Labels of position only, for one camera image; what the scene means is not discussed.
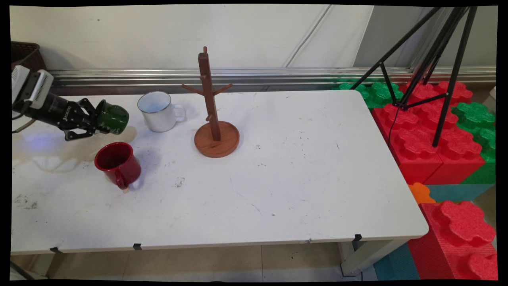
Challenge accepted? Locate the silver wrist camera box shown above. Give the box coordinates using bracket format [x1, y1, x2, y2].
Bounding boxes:
[30, 69, 54, 110]

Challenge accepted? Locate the white table leg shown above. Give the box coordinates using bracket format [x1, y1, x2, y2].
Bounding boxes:
[337, 238, 414, 277]

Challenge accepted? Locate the white wall conduit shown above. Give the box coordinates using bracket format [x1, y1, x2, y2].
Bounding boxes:
[283, 5, 332, 68]

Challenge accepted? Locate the brown wooden mug tree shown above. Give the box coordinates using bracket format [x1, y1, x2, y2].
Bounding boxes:
[181, 46, 240, 158]

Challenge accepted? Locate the green foam block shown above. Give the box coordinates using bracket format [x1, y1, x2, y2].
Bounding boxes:
[333, 81, 404, 109]
[451, 102, 496, 184]

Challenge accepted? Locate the black tripod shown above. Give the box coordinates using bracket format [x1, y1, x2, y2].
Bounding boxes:
[349, 6, 478, 148]

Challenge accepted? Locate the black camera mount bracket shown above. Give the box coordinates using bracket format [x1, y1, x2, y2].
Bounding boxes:
[22, 70, 40, 112]

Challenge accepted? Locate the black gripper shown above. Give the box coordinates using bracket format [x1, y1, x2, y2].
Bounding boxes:
[25, 92, 104, 142]

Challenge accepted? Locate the teal foam block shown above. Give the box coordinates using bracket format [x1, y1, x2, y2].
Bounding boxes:
[373, 242, 421, 281]
[426, 183, 495, 203]

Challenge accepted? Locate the green mug with white print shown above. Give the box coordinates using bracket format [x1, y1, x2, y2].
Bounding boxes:
[95, 99, 130, 135]

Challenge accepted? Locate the large red foam block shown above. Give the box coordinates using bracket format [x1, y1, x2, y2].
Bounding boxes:
[371, 102, 486, 186]
[407, 200, 498, 281]

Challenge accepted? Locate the orange foam block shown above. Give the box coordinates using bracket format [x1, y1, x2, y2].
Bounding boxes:
[408, 182, 437, 205]

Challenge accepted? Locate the aluminium wall rail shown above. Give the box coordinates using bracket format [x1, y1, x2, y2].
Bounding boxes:
[48, 67, 496, 96]

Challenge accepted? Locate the brown wicker basket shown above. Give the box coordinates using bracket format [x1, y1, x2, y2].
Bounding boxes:
[11, 41, 48, 72]

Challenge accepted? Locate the black cable with silver plug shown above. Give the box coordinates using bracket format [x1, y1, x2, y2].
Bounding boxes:
[11, 114, 37, 134]

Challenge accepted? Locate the red enamel mug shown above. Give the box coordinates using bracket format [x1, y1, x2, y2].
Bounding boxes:
[94, 142, 142, 190]

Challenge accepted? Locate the white enamel mug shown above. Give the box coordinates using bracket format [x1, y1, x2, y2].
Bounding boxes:
[137, 91, 187, 133]

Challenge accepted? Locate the black floor cable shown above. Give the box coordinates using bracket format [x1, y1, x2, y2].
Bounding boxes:
[11, 260, 35, 280]

